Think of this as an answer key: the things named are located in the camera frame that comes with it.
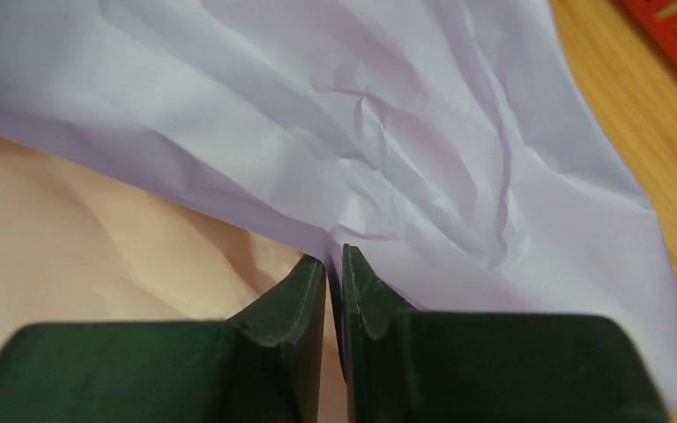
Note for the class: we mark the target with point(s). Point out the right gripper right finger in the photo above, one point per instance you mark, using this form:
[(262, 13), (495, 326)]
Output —
[(403, 364)]

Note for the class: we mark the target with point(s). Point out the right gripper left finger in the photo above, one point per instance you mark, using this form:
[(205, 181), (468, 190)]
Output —
[(261, 365)]

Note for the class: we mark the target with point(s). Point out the purple pink wrapping paper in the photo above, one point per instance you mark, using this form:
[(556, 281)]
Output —
[(446, 139)]

